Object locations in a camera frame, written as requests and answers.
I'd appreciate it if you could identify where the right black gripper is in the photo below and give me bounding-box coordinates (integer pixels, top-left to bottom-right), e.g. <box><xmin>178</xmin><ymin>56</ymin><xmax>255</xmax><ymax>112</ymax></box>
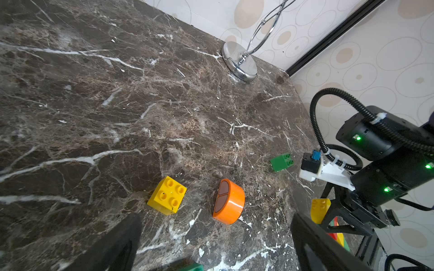
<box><xmin>320</xmin><ymin>155</ymin><xmax>434</xmax><ymax>236</ymax></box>

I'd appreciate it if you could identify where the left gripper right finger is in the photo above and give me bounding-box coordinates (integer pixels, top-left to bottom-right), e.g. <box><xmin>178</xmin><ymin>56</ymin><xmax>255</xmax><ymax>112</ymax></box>
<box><xmin>290</xmin><ymin>213</ymin><xmax>370</xmax><ymax>271</ymax></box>

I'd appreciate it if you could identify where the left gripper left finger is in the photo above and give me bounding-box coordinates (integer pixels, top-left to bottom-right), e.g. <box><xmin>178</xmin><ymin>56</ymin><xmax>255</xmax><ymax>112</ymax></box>
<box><xmin>65</xmin><ymin>213</ymin><xmax>142</xmax><ymax>271</ymax></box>

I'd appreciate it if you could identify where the yellow square lego back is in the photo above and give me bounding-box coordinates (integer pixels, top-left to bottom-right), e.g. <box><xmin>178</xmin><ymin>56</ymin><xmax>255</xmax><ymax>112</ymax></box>
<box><xmin>310</xmin><ymin>198</ymin><xmax>331</xmax><ymax>224</ymax></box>

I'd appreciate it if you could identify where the yellow square lego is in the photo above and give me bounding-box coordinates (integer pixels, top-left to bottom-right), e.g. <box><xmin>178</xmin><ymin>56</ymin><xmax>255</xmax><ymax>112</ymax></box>
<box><xmin>336</xmin><ymin>233</ymin><xmax>345</xmax><ymax>247</ymax></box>
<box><xmin>147</xmin><ymin>176</ymin><xmax>187</xmax><ymax>215</ymax></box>
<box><xmin>310</xmin><ymin>198</ymin><xmax>331</xmax><ymax>224</ymax></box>

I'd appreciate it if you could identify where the red long lego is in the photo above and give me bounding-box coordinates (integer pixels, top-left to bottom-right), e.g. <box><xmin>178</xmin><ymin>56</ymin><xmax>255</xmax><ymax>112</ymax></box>
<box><xmin>328</xmin><ymin>216</ymin><xmax>340</xmax><ymax>242</ymax></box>

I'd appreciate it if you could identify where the green square lego front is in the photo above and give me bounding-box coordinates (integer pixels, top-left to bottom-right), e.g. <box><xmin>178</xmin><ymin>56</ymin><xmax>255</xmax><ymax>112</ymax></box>
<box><xmin>344</xmin><ymin>238</ymin><xmax>350</xmax><ymax>252</ymax></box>

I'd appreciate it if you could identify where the green square lego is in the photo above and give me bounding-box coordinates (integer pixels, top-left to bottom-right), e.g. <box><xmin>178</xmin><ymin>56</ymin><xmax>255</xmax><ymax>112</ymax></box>
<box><xmin>270</xmin><ymin>153</ymin><xmax>294</xmax><ymax>172</ymax></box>
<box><xmin>344</xmin><ymin>238</ymin><xmax>350</xmax><ymax>252</ymax></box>

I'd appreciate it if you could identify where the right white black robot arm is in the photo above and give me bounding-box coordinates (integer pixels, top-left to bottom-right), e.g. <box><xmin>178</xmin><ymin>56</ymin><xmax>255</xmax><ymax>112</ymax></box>
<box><xmin>300</xmin><ymin>88</ymin><xmax>434</xmax><ymax>236</ymax></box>

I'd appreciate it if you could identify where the green long lego front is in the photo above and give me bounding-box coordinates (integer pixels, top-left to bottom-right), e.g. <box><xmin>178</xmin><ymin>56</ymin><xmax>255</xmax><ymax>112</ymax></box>
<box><xmin>177</xmin><ymin>263</ymin><xmax>203</xmax><ymax>271</ymax></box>

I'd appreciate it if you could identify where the orange round lego piece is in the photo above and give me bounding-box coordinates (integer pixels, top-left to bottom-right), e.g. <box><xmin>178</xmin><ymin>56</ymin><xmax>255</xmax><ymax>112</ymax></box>
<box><xmin>212</xmin><ymin>179</ymin><xmax>245</xmax><ymax>225</ymax></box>

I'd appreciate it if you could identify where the chrome hook stand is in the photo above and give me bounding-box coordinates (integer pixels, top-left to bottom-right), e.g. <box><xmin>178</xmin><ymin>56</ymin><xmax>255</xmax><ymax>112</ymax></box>
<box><xmin>221</xmin><ymin>0</ymin><xmax>295</xmax><ymax>82</ymax></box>

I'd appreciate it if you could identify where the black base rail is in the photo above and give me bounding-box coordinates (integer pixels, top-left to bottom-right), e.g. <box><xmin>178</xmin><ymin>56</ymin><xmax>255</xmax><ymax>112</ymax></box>
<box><xmin>355</xmin><ymin>233</ymin><xmax>434</xmax><ymax>271</ymax></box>

